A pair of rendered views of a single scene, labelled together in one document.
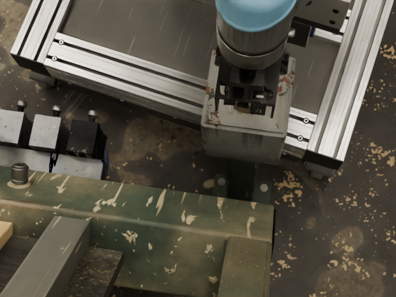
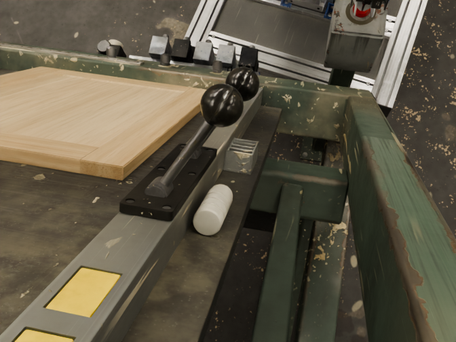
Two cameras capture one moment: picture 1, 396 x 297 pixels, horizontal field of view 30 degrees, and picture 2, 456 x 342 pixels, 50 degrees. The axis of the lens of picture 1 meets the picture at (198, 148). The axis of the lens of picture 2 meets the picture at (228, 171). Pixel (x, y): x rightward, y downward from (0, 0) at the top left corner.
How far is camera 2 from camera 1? 0.37 m
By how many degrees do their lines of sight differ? 3
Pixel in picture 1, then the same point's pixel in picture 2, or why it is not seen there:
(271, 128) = (374, 33)
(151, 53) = (269, 43)
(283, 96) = (382, 15)
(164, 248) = (307, 105)
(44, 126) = (224, 50)
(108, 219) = (274, 87)
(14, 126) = (206, 51)
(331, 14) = not seen: outside the picture
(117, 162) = not seen: hidden behind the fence
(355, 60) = (399, 47)
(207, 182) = not seen: hidden behind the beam
